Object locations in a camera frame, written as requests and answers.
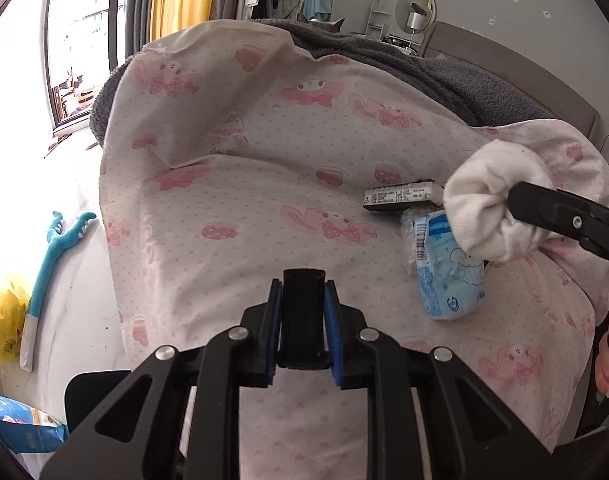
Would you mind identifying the yellow plastic bag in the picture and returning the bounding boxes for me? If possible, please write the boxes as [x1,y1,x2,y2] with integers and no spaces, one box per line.
[0,275,33,364]

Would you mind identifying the grey fleece blanket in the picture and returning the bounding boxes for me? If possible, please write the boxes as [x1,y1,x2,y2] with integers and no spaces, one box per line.
[89,18,553,152]

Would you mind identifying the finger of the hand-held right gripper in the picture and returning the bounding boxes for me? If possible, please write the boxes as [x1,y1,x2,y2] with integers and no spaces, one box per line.
[509,181,609,262]

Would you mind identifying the white sock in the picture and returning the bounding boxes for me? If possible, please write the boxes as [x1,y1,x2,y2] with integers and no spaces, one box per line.
[442,140,555,264]

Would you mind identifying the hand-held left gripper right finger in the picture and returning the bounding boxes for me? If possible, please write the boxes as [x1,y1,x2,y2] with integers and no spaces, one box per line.
[325,280,555,480]

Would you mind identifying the blue shark plush toy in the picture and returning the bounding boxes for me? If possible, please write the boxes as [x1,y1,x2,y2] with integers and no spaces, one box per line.
[19,211,98,372]

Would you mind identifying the pink printed blanket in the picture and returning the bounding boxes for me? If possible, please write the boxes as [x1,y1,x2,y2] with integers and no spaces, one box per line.
[98,21,609,480]

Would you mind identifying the grey curtain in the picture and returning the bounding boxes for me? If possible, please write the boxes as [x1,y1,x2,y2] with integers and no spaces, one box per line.
[126,0,160,56]

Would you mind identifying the round white mirror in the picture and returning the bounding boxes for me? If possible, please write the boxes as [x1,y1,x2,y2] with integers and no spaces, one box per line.
[395,0,437,32]

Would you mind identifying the white shelf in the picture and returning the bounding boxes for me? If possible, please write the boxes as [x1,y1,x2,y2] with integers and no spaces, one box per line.
[367,0,401,41]

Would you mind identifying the blue tissue packet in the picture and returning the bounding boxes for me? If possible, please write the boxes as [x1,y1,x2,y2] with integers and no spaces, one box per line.
[415,210,487,322]

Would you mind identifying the grey cat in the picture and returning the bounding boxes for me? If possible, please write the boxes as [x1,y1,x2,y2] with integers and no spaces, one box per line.
[297,11,346,34]

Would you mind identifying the black trash bin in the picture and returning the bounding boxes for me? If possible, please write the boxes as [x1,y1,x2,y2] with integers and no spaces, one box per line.
[66,371,133,437]

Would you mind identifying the black rectangular block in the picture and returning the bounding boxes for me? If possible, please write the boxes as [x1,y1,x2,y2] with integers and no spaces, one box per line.
[277,269,333,370]

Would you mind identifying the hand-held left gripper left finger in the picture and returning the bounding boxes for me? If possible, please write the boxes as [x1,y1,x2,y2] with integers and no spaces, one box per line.
[39,279,285,480]

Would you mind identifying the blue printed bag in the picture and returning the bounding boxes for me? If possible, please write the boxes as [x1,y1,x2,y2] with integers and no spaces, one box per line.
[0,392,68,456]

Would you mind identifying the grey bed headboard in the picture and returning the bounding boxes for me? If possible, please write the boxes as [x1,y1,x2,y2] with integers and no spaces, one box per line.
[419,21,602,147]

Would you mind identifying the balcony glass door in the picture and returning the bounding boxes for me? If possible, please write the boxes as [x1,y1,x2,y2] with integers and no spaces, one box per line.
[45,0,126,137]

